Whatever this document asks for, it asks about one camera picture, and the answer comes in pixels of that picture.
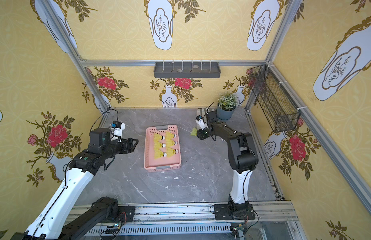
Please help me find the yellow shuttlecock eight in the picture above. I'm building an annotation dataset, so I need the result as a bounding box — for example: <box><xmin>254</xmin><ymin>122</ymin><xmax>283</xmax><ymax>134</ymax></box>
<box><xmin>190</xmin><ymin>128</ymin><xmax>197</xmax><ymax>136</ymax></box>

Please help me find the yellow shuttlecock one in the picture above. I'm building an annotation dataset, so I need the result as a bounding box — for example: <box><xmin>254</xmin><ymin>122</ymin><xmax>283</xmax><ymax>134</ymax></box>
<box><xmin>154</xmin><ymin>133</ymin><xmax>166</xmax><ymax>142</ymax></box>

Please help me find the yellow shuttlecock four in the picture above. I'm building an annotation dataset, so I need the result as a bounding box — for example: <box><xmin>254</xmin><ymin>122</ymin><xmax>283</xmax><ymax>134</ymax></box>
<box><xmin>154</xmin><ymin>141</ymin><xmax>166</xmax><ymax>152</ymax></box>

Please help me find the yellow shuttlecock six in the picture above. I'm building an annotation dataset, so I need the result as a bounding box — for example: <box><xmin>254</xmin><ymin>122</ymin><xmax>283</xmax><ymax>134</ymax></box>
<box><xmin>154</xmin><ymin>149</ymin><xmax>167</xmax><ymax>160</ymax></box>

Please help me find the pink plastic storage basket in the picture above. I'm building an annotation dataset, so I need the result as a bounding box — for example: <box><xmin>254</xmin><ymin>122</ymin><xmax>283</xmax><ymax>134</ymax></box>
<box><xmin>144</xmin><ymin>125</ymin><xmax>182</xmax><ymax>172</ymax></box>

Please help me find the yellow shuttlecock two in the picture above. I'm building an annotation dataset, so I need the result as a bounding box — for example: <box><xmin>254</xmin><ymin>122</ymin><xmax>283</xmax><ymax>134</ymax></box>
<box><xmin>165</xmin><ymin>132</ymin><xmax>177</xmax><ymax>140</ymax></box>

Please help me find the yellow shuttlecock three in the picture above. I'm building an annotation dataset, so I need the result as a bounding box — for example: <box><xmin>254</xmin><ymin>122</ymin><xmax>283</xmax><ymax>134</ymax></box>
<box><xmin>166</xmin><ymin>139</ymin><xmax>177</xmax><ymax>147</ymax></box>

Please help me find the yellow shuttlecock five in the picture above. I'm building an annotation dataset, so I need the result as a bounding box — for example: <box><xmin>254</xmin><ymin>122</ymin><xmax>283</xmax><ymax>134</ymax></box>
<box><xmin>165</xmin><ymin>148</ymin><xmax>178</xmax><ymax>158</ymax></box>

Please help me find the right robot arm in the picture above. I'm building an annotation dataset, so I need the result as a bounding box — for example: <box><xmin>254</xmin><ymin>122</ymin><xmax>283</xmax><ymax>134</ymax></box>
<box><xmin>195</xmin><ymin>111</ymin><xmax>259</xmax><ymax>221</ymax></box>

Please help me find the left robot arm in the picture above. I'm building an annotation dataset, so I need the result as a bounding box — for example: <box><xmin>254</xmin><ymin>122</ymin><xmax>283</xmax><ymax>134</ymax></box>
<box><xmin>12</xmin><ymin>128</ymin><xmax>139</xmax><ymax>240</ymax></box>

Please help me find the white grey work glove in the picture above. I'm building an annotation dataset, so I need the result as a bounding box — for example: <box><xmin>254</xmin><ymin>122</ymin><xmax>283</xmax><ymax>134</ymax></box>
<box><xmin>196</xmin><ymin>108</ymin><xmax>206</xmax><ymax>122</ymax></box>

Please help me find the potted plant blue pot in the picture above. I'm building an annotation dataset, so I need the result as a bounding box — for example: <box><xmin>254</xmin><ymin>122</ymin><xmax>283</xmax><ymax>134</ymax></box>
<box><xmin>216</xmin><ymin>93</ymin><xmax>238</xmax><ymax>121</ymax></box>

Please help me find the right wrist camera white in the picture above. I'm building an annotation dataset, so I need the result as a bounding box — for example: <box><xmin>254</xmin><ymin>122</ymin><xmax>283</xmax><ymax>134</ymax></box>
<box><xmin>195</xmin><ymin>115</ymin><xmax>207</xmax><ymax>130</ymax></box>

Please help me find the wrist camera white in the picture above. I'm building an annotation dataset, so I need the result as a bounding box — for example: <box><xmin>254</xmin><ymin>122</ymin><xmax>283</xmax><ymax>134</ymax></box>
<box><xmin>195</xmin><ymin>115</ymin><xmax>207</xmax><ymax>130</ymax></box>
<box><xmin>110</xmin><ymin>121</ymin><xmax>126</xmax><ymax>143</ymax></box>

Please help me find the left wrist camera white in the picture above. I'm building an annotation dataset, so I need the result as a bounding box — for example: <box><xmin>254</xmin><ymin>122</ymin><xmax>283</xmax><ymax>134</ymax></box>
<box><xmin>110</xmin><ymin>121</ymin><xmax>126</xmax><ymax>143</ymax></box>

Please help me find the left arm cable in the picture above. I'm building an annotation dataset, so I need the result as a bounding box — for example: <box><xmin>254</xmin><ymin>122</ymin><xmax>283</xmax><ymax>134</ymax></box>
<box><xmin>89</xmin><ymin>107</ymin><xmax>120</xmax><ymax>133</ymax></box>

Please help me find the grey wall shelf tray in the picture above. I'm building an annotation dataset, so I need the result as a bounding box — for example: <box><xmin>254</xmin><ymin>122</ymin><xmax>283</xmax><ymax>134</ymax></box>
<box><xmin>154</xmin><ymin>61</ymin><xmax>221</xmax><ymax>79</ymax></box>

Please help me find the black wire mesh basket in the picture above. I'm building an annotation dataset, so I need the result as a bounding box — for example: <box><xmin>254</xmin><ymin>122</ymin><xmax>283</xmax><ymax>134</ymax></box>
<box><xmin>249</xmin><ymin>65</ymin><xmax>300</xmax><ymax>133</ymax></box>

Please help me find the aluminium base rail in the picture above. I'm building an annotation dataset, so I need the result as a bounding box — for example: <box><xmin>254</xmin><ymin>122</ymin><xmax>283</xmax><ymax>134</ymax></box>
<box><xmin>38</xmin><ymin>200</ymin><xmax>307</xmax><ymax>240</ymax></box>

